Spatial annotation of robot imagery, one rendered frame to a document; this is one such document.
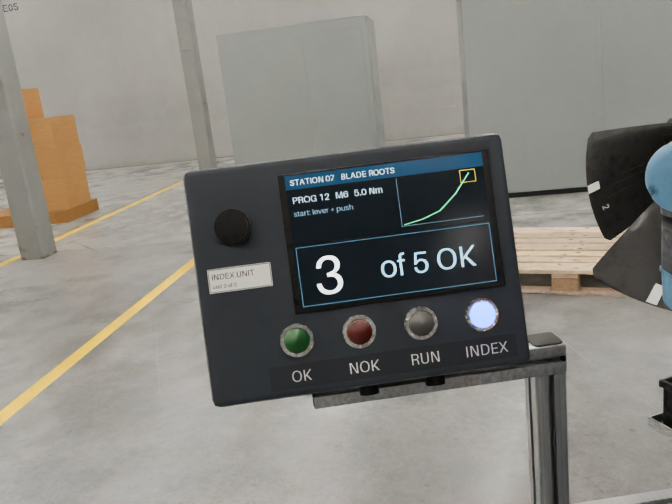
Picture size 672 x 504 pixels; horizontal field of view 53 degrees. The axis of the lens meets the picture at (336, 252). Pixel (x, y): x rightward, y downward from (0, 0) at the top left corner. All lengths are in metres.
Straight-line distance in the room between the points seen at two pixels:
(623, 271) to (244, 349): 0.75
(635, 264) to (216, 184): 0.77
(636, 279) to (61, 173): 8.03
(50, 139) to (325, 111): 3.24
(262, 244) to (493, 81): 6.12
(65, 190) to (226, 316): 8.23
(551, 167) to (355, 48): 2.79
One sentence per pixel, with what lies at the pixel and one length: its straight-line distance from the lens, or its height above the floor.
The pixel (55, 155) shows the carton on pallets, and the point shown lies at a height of 0.79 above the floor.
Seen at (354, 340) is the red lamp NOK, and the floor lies 1.11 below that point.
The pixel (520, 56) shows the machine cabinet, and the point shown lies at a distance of 6.64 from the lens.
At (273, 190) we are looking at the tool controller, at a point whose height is 1.23.
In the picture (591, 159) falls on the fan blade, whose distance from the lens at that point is 1.48.
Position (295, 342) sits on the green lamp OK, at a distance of 0.54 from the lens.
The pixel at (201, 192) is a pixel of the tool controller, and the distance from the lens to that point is 0.55.
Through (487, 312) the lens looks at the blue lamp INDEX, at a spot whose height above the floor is 1.12.
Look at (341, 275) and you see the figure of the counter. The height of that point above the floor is 1.16.
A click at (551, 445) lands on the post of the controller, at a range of 0.71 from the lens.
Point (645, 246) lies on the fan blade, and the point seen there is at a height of 1.00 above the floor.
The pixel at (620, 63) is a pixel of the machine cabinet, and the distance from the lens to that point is 6.79.
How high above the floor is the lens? 1.31
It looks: 14 degrees down
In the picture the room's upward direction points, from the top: 7 degrees counter-clockwise
